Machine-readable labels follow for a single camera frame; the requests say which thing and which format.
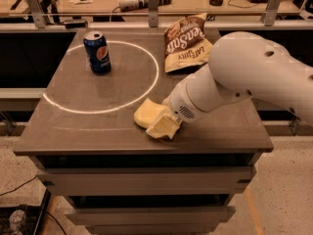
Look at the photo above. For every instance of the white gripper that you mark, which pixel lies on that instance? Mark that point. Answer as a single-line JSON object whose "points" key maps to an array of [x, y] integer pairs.
{"points": [[180, 104]]}

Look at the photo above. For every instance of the yellow wavy sponge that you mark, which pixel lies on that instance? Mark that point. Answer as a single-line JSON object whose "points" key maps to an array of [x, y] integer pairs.
{"points": [[147, 113]]}

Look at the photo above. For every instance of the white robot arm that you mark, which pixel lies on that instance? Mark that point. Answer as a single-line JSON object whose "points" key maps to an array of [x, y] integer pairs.
{"points": [[240, 65]]}

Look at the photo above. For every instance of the brown and cream chip bag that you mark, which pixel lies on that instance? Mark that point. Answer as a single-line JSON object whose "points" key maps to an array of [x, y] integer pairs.
{"points": [[186, 44]]}

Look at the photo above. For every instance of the grey drawer cabinet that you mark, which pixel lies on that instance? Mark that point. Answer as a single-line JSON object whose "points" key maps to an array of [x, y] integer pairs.
{"points": [[117, 179]]}

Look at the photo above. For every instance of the blue Pepsi can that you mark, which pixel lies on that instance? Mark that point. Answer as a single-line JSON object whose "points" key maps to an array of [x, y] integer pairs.
{"points": [[97, 52]]}

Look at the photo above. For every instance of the white power strip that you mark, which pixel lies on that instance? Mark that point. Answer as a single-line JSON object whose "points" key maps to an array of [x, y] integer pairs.
{"points": [[131, 5]]}

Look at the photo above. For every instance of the black floor box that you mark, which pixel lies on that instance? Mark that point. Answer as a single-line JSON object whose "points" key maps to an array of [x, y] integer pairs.
{"points": [[23, 219]]}

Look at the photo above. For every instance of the metal railing post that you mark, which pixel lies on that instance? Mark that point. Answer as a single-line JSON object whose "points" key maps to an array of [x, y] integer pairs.
{"points": [[269, 17], [37, 13], [153, 13]]}

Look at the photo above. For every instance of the metal railing post right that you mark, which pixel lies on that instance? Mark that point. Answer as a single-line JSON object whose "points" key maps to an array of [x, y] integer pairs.
{"points": [[269, 17]]}

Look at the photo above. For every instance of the metal railing post left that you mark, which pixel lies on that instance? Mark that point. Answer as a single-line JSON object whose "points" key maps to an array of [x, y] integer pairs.
{"points": [[37, 13]]}

